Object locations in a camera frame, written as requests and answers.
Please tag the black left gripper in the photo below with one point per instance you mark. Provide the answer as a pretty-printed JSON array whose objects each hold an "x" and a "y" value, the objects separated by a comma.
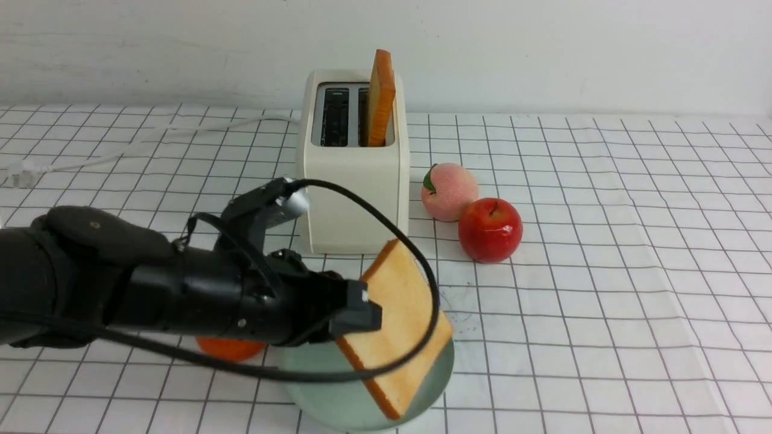
[{"x": 287, "y": 304}]

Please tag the toast slice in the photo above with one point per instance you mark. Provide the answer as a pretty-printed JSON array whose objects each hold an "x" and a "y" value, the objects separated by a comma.
[
  {"x": 397, "y": 284},
  {"x": 382, "y": 92}
]

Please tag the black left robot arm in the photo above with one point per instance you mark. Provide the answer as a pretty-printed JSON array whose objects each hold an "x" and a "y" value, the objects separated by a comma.
[{"x": 91, "y": 267}]

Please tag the light green plate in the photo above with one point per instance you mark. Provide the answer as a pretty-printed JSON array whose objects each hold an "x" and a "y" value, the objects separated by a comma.
[{"x": 348, "y": 407}]

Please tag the orange persimmon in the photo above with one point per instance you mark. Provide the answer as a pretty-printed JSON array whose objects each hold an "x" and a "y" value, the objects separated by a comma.
[{"x": 230, "y": 350}]

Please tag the pink peach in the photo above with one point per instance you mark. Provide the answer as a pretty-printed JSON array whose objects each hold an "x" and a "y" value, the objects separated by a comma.
[{"x": 447, "y": 189}]

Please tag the red apple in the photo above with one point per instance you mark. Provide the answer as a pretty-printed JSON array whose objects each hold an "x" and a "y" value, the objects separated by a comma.
[{"x": 490, "y": 230}]

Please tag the white grid tablecloth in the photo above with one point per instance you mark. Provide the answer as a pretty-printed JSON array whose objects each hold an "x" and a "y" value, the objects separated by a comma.
[{"x": 638, "y": 301}]

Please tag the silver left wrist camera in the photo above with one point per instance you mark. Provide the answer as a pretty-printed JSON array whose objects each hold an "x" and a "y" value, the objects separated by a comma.
[{"x": 253, "y": 213}]

